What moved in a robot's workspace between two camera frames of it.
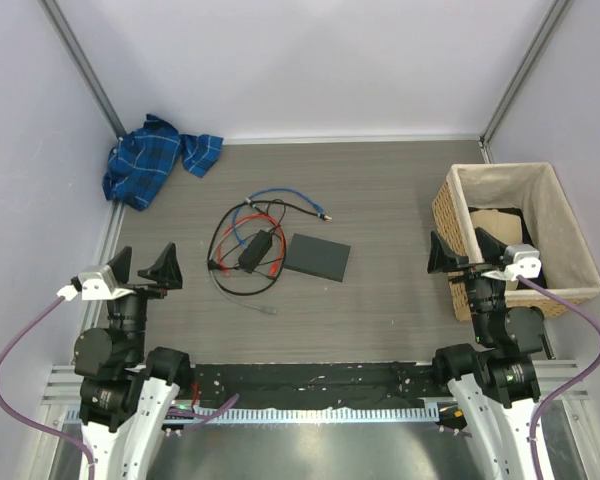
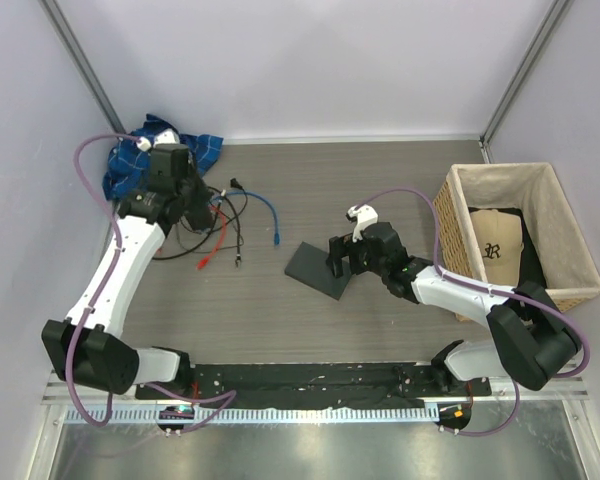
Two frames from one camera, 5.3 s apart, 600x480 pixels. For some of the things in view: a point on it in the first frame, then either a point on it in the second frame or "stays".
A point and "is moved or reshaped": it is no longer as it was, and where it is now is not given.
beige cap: [505, 227] stays
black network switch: [319, 257] is moved or reshaped
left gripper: [166, 272] -> [204, 195]
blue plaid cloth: [141, 162] stays
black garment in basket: [527, 239] stays
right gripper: [441, 258] -> [338, 247]
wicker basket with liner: [563, 257] stays
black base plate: [316, 382] stays
